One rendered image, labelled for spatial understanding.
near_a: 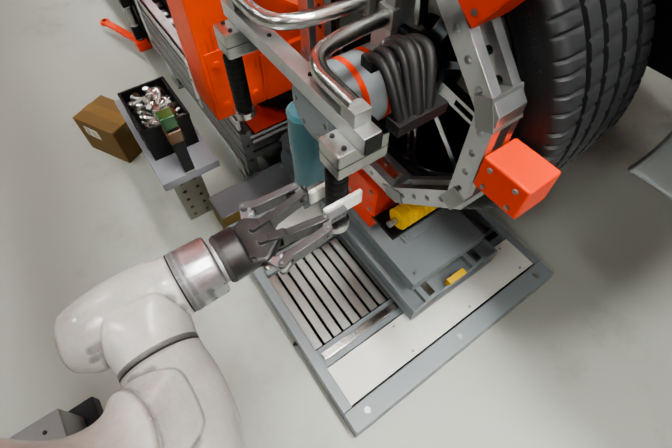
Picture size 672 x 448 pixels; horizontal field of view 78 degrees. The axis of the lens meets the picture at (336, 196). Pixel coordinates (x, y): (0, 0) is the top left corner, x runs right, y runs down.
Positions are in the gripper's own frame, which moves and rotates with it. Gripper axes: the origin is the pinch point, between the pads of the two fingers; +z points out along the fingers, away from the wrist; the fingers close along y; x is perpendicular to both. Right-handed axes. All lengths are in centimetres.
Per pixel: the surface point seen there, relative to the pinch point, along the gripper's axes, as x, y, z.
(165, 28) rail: -44, -138, 10
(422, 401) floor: -83, 27, 13
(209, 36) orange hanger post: -5, -60, 5
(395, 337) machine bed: -75, 9, 16
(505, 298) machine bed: -75, 20, 53
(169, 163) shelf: -38, -60, -17
